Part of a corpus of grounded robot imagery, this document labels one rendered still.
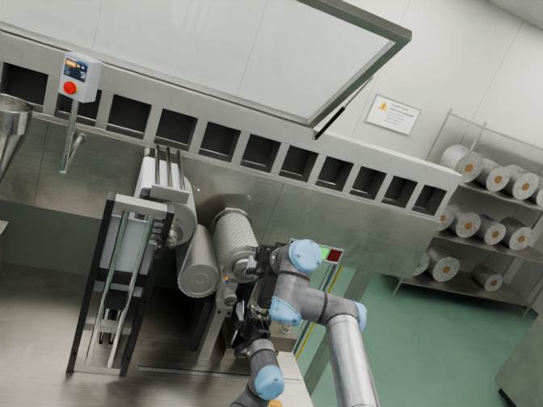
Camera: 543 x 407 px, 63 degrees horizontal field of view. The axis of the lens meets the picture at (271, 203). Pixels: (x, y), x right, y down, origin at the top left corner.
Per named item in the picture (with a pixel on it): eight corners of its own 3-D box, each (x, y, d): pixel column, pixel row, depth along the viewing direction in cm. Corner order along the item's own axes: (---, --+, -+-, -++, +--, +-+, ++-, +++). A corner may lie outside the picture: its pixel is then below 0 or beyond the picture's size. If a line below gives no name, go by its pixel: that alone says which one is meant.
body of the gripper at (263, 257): (278, 251, 127) (296, 245, 116) (275, 281, 125) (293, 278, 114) (254, 246, 125) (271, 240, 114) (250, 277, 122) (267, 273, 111)
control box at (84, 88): (52, 93, 103) (60, 51, 100) (69, 91, 109) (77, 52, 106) (79, 103, 103) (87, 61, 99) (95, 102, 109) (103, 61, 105)
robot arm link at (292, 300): (318, 330, 97) (329, 282, 101) (271, 316, 95) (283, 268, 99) (308, 331, 104) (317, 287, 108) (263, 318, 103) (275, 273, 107)
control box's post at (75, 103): (58, 172, 113) (72, 97, 106) (59, 169, 114) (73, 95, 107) (65, 173, 113) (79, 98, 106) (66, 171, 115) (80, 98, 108)
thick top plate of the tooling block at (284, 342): (247, 348, 144) (254, 333, 142) (229, 278, 179) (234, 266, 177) (291, 353, 150) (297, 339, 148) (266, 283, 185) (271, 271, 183)
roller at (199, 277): (174, 293, 133) (185, 261, 129) (172, 249, 155) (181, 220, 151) (212, 299, 137) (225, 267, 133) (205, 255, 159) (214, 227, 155)
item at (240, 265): (244, 256, 130) (263, 267, 134) (243, 252, 132) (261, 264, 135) (228, 274, 132) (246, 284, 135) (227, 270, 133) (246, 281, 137)
